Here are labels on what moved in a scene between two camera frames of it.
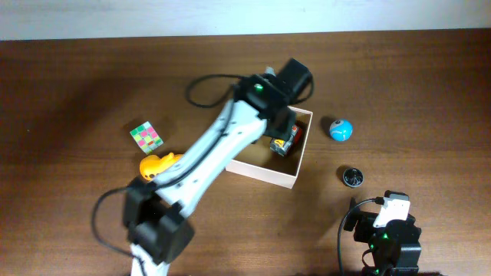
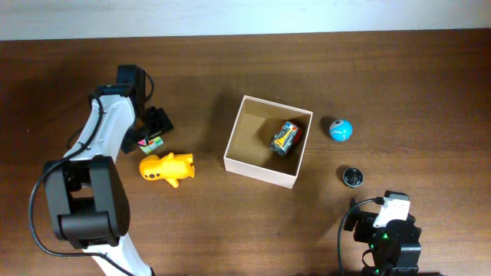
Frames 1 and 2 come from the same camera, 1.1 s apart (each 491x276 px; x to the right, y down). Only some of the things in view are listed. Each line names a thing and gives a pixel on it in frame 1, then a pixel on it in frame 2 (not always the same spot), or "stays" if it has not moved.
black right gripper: x=366 y=221 stays
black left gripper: x=286 y=120 → x=163 y=123
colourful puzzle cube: x=146 y=137 stays
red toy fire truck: x=285 y=147 stays
